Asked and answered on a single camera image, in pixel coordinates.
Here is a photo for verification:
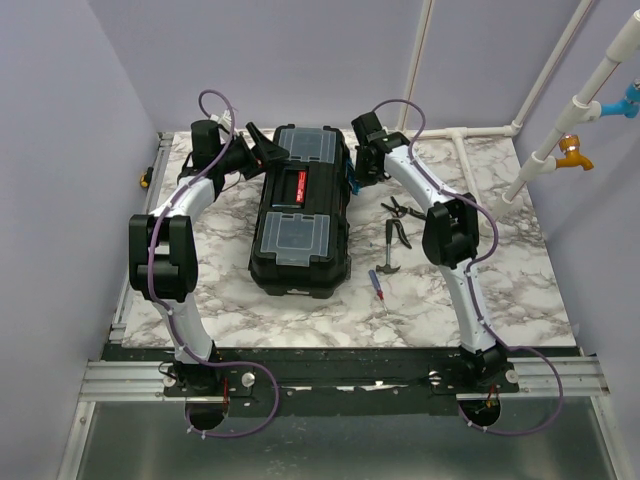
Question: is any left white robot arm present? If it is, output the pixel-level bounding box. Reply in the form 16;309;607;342
128;119;289;395

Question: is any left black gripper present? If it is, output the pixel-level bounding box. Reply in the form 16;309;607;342
218;124;290;181

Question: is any steel claw hammer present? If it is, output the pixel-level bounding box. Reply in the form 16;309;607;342
376;219;400;275

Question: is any orange pipe tap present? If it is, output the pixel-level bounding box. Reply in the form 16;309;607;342
556;134;594;171

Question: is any blue pipe fitting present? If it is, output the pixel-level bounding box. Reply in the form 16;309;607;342
600;78;640;119

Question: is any yellow black knob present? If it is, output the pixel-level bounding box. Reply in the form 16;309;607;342
139;167;154;189

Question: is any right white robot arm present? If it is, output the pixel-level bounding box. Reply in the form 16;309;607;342
351;111;496;355

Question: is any aluminium frame rail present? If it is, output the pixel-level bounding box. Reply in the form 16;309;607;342
80;357;610;402

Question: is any grey black handled tool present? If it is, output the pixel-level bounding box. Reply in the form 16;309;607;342
392;218;412;249

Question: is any white pvc pipe frame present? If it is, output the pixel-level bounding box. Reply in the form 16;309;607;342
418;1;639;232

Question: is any black yellow wire stripper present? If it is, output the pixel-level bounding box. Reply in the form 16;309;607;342
381;196;426;221

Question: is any black plastic toolbox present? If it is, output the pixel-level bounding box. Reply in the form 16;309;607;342
248;124;351;299

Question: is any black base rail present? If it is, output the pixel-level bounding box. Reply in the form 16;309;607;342
95;345;584;418

